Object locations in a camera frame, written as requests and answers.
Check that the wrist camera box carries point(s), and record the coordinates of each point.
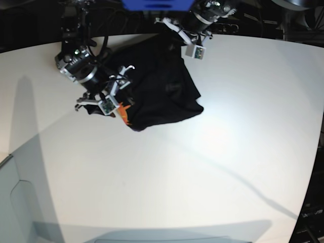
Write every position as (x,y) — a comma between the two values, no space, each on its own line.
(108,105)
(195,51)

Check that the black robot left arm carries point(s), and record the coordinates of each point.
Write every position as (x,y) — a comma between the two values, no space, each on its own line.
(295,21)

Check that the black power strip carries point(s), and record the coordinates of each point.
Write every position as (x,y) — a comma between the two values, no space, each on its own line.
(224,28)

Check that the black equipment case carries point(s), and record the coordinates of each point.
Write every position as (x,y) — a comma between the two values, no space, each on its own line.
(309,226)

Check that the blue plastic box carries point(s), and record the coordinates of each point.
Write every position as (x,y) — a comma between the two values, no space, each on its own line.
(157,5)

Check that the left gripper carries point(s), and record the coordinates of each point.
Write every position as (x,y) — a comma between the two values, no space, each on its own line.
(193,28)

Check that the black T-shirt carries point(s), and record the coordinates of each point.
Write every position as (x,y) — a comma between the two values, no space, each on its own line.
(161,90)

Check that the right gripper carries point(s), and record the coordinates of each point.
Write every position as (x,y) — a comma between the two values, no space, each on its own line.
(100,82)

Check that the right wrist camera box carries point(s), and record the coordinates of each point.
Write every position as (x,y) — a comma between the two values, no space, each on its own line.
(108,105)

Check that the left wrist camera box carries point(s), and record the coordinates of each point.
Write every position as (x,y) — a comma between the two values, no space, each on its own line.
(195,51)

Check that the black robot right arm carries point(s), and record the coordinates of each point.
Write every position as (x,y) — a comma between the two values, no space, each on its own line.
(77,62)

